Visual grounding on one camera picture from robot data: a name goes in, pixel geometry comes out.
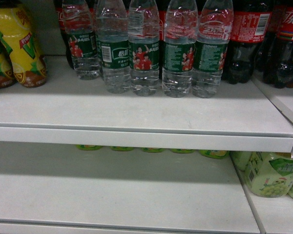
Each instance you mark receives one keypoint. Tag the green grape drink bottle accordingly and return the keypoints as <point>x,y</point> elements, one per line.
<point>269,174</point>

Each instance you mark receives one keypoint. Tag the white metal shelf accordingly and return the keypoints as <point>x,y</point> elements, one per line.
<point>68,110</point>
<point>62,190</point>

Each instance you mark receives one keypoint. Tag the water bottle far left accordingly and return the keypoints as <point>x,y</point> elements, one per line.
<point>78,25</point>

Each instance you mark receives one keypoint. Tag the cola bottle far right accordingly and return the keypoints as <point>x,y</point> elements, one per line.
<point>275,57</point>

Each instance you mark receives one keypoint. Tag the cola bottle red label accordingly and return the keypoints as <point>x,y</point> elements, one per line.
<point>250,23</point>

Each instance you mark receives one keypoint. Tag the water bottle red players label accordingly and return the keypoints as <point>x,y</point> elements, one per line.
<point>143,35</point>

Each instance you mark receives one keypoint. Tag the green drink bottle behind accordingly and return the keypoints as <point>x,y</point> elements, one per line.
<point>240,159</point>

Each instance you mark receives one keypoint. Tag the water bottle behind front one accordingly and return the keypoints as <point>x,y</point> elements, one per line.
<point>180,35</point>

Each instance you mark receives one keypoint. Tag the white upper metal shelf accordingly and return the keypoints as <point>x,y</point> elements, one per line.
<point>68,110</point>

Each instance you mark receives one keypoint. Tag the white right neighbouring shelf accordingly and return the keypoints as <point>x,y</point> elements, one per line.
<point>282,99</point>

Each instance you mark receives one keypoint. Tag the water bottle with barcode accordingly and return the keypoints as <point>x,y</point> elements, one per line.
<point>111,22</point>

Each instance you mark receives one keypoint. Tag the cola bottle behind left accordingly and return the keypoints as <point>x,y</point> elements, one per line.
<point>59,11</point>

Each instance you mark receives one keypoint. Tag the white lower metal shelf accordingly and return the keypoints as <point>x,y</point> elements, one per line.
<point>62,190</point>

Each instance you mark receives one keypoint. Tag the yellow lemon tea bottle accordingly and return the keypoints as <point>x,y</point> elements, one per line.
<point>19,39</point>

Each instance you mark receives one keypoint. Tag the water bottle far right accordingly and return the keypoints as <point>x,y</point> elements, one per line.
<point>214,30</point>

